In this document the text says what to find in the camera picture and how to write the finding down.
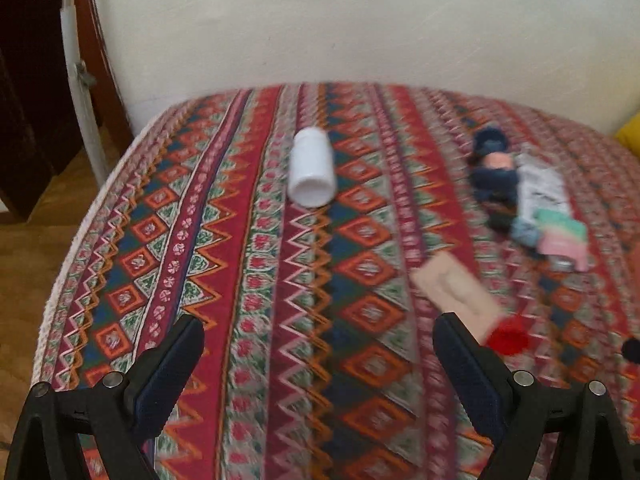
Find dark blue small doll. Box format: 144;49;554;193
469;127;520;207

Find white plastic bottle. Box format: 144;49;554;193
288;127;337;208

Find dark red wooden door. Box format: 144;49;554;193
1;0;134;223

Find yellow cushion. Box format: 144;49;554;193
614;113;640;158

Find white pipe on wall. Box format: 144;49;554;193
60;0;110;188

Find red small pompom item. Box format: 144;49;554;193
484;315;530;356

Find colourful patterned bed blanket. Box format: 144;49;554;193
32;82;639;479

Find pink green small packets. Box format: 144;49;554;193
509;209;589;272

